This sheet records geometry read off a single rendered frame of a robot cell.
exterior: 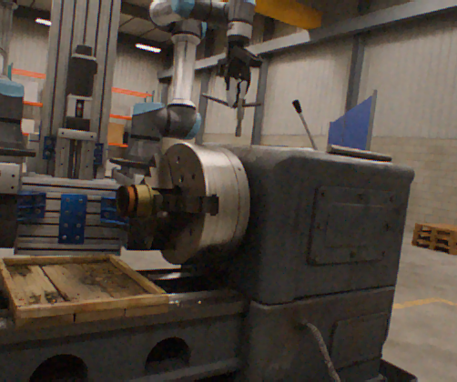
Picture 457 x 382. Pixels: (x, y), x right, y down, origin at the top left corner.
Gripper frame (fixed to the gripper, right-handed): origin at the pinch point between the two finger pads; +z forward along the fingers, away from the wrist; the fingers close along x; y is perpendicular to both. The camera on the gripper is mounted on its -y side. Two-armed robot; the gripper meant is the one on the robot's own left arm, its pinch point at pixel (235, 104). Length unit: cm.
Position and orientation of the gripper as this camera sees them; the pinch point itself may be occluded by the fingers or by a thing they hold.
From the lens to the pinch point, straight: 132.4
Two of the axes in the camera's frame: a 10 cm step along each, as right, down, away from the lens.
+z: -1.2, 9.9, 0.7
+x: -8.0, -0.5, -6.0
